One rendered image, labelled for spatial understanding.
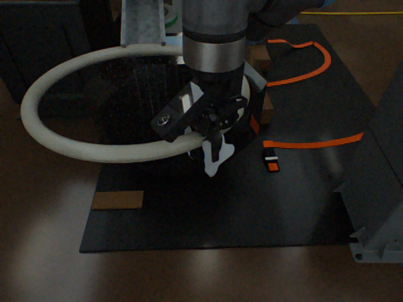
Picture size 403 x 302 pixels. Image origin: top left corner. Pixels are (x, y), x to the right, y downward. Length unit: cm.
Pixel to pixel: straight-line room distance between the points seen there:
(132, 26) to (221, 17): 63
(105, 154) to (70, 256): 107
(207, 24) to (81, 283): 125
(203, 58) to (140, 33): 58
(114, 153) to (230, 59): 23
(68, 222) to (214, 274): 75
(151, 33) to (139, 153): 55
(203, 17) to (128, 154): 24
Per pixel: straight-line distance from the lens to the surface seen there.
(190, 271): 140
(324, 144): 197
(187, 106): 45
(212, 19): 40
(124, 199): 160
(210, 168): 54
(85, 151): 53
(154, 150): 50
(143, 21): 103
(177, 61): 117
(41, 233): 166
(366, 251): 160
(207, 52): 42
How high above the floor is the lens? 130
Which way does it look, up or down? 46 degrees down
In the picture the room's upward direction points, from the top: straight up
